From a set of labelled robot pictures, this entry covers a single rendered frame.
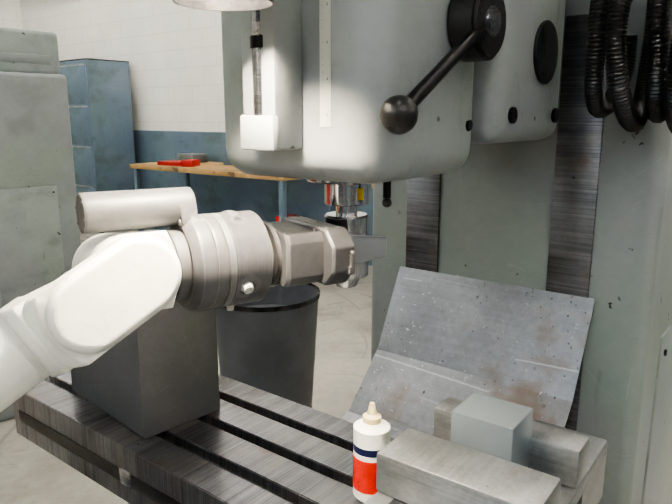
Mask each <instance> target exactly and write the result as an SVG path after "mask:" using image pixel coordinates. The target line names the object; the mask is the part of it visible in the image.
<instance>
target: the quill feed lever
mask: <svg viewBox="0 0 672 504"><path fill-rule="evenodd" d="M447 29H448V37H449V41H450V44H451V47H452V49H451V50H450V51H449V52H448V53H447V55H446V56H445V57H444V58H443V59H442V60H441V61H440V62H439V63H438V64H437V65H436V66H435V67H434V68H433V69H432V70H431V71H430V72H429V73H428V74H427V75H426V76H425V77H424V78H423V79H422V80H421V81H420V82H419V83H418V85H417V86H416V87H415V88H414V89H413V90H412V91H411V92H410V93H409V94H408V95H407V96H404V95H395V96H392V97H390V98H388V99H387V100H386V101H385V102H384V103H383V105H382V106H381V109H380V121H381V124H382V126H383V127H384V128H385V129H386V130H387V131H388V132H390V133H392V134H397V135H401V134H405V133H407V132H409V131H410V130H412V129H413V128H414V126H415V125H416V123H417V121H418V108H417V106H418V105H419V104H420V103H421V102H422V101H423V100H424V99H425V98H426V97H427V95H428V94H429V93H430V92H431V91H432V90H433V89H434V88H435V87H436V86H437V85H438V84H439V83H440V81H441V80H442V79H443V78H444V77H445V76H446V75H447V74H448V73H449V72H450V71H451V70H452V69H453V67H454V66H455V65H456V64H457V63H458V62H459V61H460V60H461V61H463V62H476V61H489V60H492V59H493V58H494V57H495V56H496V54H497V53H498V52H499V50H500V48H501V46H502V44H503V40H504V36H505V30H506V10H505V4H504V0H451V1H450V5H449V9H448V17H447Z"/></svg>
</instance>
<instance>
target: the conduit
mask: <svg viewBox="0 0 672 504"><path fill-rule="evenodd" d="M632 1H633V0H591V1H590V8H589V9H590V11H589V13H590V14H589V19H588V20H589V22H588V24H589V25H588V28H589V29H588V30H587V31H588V34H587V35H588V37H587V39H588V41H587V45H586V47H587V49H586V51H587V52H586V53H585V54H586V55H587V56H586V57H585V58H586V60H585V62H586V64H585V66H586V67H585V68H584V69H585V70H586V71H585V75H584V76H585V78H584V80H585V81H584V83H585V85H584V92H585V93H584V94H585V102H586V107H587V109H588V112H589V113H590V114H591V115H592V116H594V117H595V118H605V117H607V116H609V115H610V114H611V113H613V112H615V116H616V119H617V121H618V122H619V124H620V125H621V127H622V128H623V129H625V130H626V131H628V132H637V131H639V130H641V129H642V128H643V127H644V126H645V124H646V122H647V120H648V119H649V120H650V121H651V122H653V123H662V122H664V121H666V124H667V126H668V129H669V131H670V132H671V133H672V43H671V44H669V43H668V42H669V41H670V40H669V39H668V38H669V35H668V33H669V32H670V31H669V30H668V29H669V28H670V27H669V26H668V25H669V24H670V23H669V20H670V18H669V17H670V14H669V13H670V8H671V7H670V5H671V3H670V2H671V0H647V3H646V4H647V6H646V8H647V9H646V11H647V12H646V16H645V17H646V19H645V21H646V22H645V23H644V24H645V26H644V28H645V29H644V33H643V34H644V36H643V38H644V39H643V40H642V41H643V43H642V45H643V46H642V47H641V48H642V50H641V52H642V53H641V54H640V55H641V57H640V59H641V60H640V61H639V62H640V63H639V67H638V68H639V70H638V73H637V75H638V76H637V79H636V81H637V82H636V85H635V91H634V96H633V97H632V92H631V87H630V81H631V79H632V75H633V69H634V65H635V62H636V60H635V58H636V56H635V55H636V54H637V53H636V51H637V49H636V47H637V45H636V44H637V43H638V42H637V40H638V39H637V37H638V35H627V34H626V33H627V29H628V27H627V25H628V21H629V20H628V18H629V14H630V7H631V3H632ZM669 45H671V47H670V48H668V46H669ZM669 49H670V52H668V50H669ZM668 54H669V55H670V56H668ZM668 58H669V60H667V59H668ZM606 60H607V61H606ZM668 63H669V64H668ZM606 64H607V65H606ZM605 65H606V67H605ZM606 68H607V69H606ZM605 69H606V71H605ZM605 72H607V74H606V75H607V83H608V87H609V88H608V89H607V91H606V93H605Z"/></svg>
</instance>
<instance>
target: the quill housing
mask: <svg viewBox="0 0 672 504"><path fill-rule="evenodd" d="M450 1H451V0H301V68H302V148H300V149H298V150H282V151H257V150H243V149H242V148H241V124H240V117H241V116H242V115H244V109H243V76H242V44H241V11H221V26H222V53H223V80H224V108H225V135H226V151H227V156H228V158H229V160H230V162H231V164H232V165H233V166H234V167H235V168H236V169H238V170H239V171H241V172H243V173H246V174H250V175H260V176H273V177H285V178H298V179H310V180H323V181H336V182H348V183H361V184H376V183H383V182H390V181H396V180H403V179H410V178H417V177H424V176H431V175H437V174H444V173H450V172H452V171H454V170H456V169H458V168H460V167H461V166H462V165H463V164H464V163H465V161H466V160H467V158H468V156H469V151H470V143H471V130H472V126H473V123H472V98H473V76H474V62H463V61H461V60H460V61H459V62H458V63H457V64H456V65H455V66H454V67H453V69H452V70H451V71H450V72H449V73H448V74H447V75H446V76H445V77H444V78H443V79H442V80H441V81H440V83H439V84H438V85H437V86H436V87H435V88H434V89H433V90H432V91H431V92H430V93H429V94H428V95H427V97H426V98H425V99H424V100H423V101H422V102H421V103H420V104H419V105H418V106H417V108H418V121H417V123H416V125H415V126H414V128H413V129H412V130H410V131H409V132H407V133H405V134H401V135H397V134H392V133H390V132H388V131H387V130H386V129H385V128H384V127H383V126H382V124H381V121H380V109H381V106H382V105H383V103H384V102H385V101H386V100H387V99H388V98H390V97H392V96H395V95H404V96H407V95H408V94H409V93H410V92H411V91H412V90H413V89H414V88H415V87H416V86H417V85H418V83H419V82H420V81H421V80H422V79H423V78H424V77H425V76H426V75H427V74H428V73H429V72H430V71H431V70H432V69H433V68H434V67H435V66H436V65H437V64H438V63H439V62H440V61H441V60H442V59H443V58H444V57H445V56H446V55H447V53H448V52H449V51H450V50H451V49H452V47H451V44H450V41H449V37H448V29H447V17H448V9H449V5H450Z"/></svg>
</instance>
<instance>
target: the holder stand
mask: <svg viewBox="0 0 672 504"><path fill-rule="evenodd" d="M71 378H72V388H73V390H75V391H76V392H77V393H79V394H80V395H82V396H83V397H85V398H86V399H88V400H89V401H90V402H92V403H93V404H95V405H96V406H98V407H99V408H100V409H102V410H103V411H105V412H106V413H108V414H109V415H111V416H112V417H113V418H115V419H116V420H118V421H119V422H121V423H122V424H124V425H125V426H126V427H128V428H129V429H131V430H132V431H134V432H135V433H136V434H138V435H139V436H141V437H142V438H144V439H146V438H149V437H152V436H154V435H157V434H159V433H162V432H164V431H167V430H169V429H172V428H174V427H177V426H179V425H182V424H184V423H187V422H189V421H192V420H194V419H197V418H200V417H202V416H205V415H207V414H210V413H212V412H215V411H217V410H219V409H220V398H219V375H218V351H217V328H216V308H212V309H206V310H200V311H194V312H192V311H190V310H188V309H187V308H186V307H184V306H183V305H182V304H181V303H180V302H179V301H176V302H174V306H173V308H168V309H162V310H160V311H159V312H158V313H156V314H155V315H154V316H153V317H151V318H150V319H149V320H147V321H146V322H145V323H143V324H142V325H141V326H139V327H138V328H137V329H136V330H134V331H133V332H132V333H130V334H129V335H128V336H126V337H125V338H124V339H122V340H121V341H120V342H119V343H117V344H116V345H114V346H113V347H112V348H111V349H109V350H108V351H107V352H105V353H104V354H103V355H101V356H100V357H99V358H97V359H96V360H95V361H94V362H92V363H91V364H90V365H87V366H83V367H77V368H73V369H71Z"/></svg>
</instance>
